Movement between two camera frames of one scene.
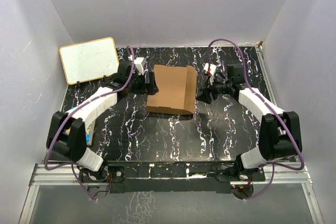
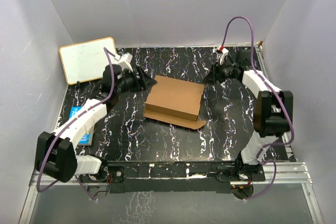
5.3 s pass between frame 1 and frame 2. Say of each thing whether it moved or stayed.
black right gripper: moved
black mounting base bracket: stayed
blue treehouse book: stayed
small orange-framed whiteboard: stayed
